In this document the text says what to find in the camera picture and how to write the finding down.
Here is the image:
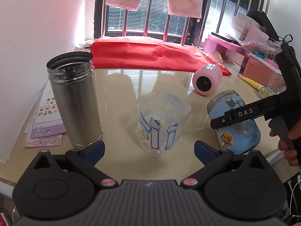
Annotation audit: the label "blue cartoon cup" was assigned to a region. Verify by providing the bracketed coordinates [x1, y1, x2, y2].
[207, 90, 261, 155]

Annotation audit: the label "clear plastic cartoon cup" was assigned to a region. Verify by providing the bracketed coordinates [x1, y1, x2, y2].
[136, 91, 191, 153]

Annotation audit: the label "pink cup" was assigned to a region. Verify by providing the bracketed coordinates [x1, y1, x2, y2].
[192, 63, 222, 96]

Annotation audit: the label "right hand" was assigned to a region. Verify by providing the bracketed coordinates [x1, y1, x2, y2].
[268, 117, 300, 166]

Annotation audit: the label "green tape roll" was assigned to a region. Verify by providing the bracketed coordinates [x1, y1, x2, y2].
[258, 86, 274, 99]

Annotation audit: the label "yellow tube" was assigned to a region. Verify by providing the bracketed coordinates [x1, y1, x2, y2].
[238, 75, 262, 91]

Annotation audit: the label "orange pink storage box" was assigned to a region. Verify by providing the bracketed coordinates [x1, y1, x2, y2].
[242, 55, 285, 89]

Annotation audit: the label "sticker sheets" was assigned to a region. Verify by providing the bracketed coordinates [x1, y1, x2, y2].
[24, 82, 66, 147]

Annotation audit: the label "stainless steel thermos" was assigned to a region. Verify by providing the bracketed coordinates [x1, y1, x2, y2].
[46, 52, 103, 150]

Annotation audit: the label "pink shelf riser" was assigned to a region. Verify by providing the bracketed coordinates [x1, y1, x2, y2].
[203, 35, 243, 55]

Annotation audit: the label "black bag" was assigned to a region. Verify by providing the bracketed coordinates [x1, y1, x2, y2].
[244, 11, 293, 43]

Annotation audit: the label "red flag cloth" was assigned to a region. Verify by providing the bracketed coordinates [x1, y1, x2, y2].
[90, 36, 231, 76]

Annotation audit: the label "metal window railing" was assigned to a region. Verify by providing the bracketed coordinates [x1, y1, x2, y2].
[100, 0, 280, 49]

